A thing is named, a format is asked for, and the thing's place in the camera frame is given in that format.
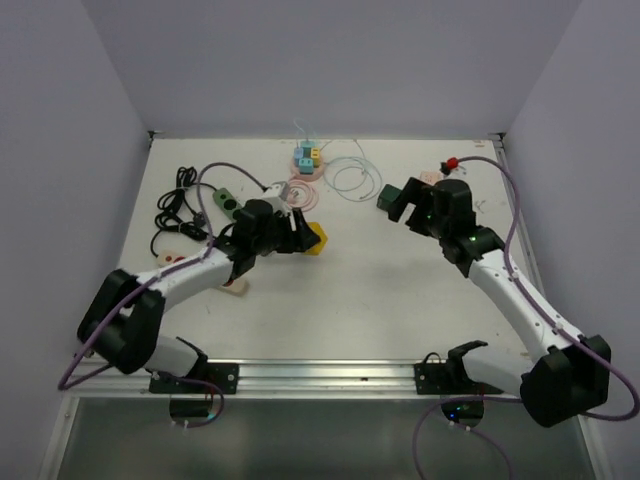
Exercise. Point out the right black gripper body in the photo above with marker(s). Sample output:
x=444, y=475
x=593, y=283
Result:
x=422, y=219

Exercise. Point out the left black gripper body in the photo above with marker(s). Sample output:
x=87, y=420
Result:
x=280, y=237

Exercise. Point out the dark green cube adapter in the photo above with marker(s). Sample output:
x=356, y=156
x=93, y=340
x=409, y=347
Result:
x=387, y=195

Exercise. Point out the yellow cube adapter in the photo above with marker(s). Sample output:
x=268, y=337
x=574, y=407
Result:
x=319, y=231

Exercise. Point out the pink cube adapter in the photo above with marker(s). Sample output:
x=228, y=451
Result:
x=431, y=177

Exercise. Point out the beige power strip red sockets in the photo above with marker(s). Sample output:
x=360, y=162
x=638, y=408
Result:
x=238, y=287

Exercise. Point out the green power strip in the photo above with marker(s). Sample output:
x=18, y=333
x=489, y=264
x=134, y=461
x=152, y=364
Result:
x=227, y=203

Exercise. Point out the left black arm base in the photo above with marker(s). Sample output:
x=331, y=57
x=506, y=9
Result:
x=197, y=386

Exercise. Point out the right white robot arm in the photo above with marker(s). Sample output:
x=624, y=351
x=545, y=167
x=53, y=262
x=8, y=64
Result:
x=564, y=373

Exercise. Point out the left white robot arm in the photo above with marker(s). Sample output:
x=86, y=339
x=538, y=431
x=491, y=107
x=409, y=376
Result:
x=122, y=324

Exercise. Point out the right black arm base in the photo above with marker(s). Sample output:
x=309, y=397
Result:
x=445, y=377

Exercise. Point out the blue charger cube front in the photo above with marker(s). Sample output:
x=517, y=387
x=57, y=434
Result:
x=306, y=166

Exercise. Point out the yellow charger cube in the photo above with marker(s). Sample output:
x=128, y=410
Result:
x=315, y=155

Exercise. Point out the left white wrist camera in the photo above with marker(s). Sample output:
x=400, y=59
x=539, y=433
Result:
x=276, y=195

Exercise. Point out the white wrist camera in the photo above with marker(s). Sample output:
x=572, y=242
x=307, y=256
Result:
x=452, y=166
x=276, y=195

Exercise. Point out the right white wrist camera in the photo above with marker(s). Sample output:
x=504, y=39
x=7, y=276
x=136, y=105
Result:
x=452, y=166

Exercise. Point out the aluminium frame rail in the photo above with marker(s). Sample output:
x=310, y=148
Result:
x=309, y=379

